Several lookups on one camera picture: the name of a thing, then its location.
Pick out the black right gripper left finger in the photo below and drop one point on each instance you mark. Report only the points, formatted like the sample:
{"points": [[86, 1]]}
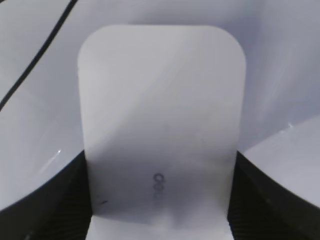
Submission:
{"points": [[60, 209]]}

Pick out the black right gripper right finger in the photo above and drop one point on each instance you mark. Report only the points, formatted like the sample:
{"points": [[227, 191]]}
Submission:
{"points": [[261, 209]]}

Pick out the white rectangular board eraser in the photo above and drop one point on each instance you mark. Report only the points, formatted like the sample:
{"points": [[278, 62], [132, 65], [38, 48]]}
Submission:
{"points": [[160, 110]]}

